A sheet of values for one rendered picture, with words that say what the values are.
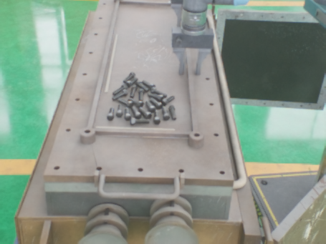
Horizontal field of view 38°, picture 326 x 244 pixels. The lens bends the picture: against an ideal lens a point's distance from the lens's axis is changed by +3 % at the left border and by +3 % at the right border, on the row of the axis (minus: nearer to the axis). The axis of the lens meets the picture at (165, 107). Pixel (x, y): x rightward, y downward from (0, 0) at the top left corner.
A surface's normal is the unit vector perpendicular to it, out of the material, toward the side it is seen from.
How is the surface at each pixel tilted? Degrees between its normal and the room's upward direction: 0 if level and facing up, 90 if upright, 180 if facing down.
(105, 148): 0
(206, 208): 90
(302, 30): 90
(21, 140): 0
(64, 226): 90
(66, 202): 90
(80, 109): 0
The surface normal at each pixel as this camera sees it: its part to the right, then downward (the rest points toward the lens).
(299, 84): -0.06, 0.55
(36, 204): 0.04, -0.83
